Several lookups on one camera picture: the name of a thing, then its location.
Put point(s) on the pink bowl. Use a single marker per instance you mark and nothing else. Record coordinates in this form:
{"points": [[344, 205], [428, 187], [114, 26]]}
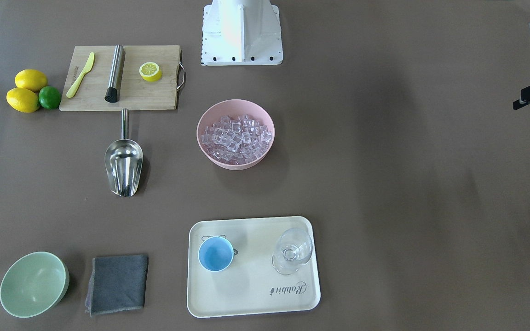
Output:
{"points": [[235, 108]]}

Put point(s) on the steel ice scoop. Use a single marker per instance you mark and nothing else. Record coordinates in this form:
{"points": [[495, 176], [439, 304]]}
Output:
{"points": [[123, 161]]}

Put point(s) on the clear ice cubes pile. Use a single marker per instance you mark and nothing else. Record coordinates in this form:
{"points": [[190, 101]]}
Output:
{"points": [[236, 141]]}

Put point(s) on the light blue cup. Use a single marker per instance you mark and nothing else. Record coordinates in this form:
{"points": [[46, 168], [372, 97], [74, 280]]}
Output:
{"points": [[215, 254]]}

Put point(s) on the clear wine glass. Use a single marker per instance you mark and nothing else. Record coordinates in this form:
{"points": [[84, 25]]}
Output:
{"points": [[293, 249]]}

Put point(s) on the cream serving tray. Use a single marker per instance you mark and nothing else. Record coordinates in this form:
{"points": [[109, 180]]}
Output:
{"points": [[250, 285]]}

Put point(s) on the bamboo cutting board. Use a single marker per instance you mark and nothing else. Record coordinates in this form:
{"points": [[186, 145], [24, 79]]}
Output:
{"points": [[135, 93]]}

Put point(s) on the half lemon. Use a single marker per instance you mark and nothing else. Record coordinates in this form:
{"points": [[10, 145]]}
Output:
{"points": [[150, 71]]}

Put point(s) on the steel muddler black tip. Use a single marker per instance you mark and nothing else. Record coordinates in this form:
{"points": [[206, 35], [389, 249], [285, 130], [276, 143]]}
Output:
{"points": [[113, 89]]}

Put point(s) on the grey folded cloth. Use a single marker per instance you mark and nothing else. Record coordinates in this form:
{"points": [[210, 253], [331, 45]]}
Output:
{"points": [[117, 284]]}

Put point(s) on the yellow plastic knife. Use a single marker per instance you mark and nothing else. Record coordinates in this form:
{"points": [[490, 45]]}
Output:
{"points": [[71, 92]]}

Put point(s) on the green lime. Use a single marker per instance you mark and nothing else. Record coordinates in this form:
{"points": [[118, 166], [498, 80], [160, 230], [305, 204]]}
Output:
{"points": [[49, 97]]}

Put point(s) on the yellow lemon upper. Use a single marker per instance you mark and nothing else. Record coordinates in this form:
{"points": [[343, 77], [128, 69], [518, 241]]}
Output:
{"points": [[31, 79]]}

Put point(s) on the yellow lemon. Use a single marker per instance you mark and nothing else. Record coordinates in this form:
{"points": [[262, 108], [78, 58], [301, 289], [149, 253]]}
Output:
{"points": [[23, 100], [31, 79]]}

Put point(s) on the yellow lemon lower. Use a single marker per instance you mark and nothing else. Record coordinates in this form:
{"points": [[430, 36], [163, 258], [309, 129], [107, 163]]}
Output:
{"points": [[23, 100]]}

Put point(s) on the green bowl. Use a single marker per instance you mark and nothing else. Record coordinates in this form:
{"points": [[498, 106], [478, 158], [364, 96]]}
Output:
{"points": [[34, 284]]}

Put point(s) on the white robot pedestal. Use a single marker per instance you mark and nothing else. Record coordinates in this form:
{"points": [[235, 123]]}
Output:
{"points": [[241, 33]]}

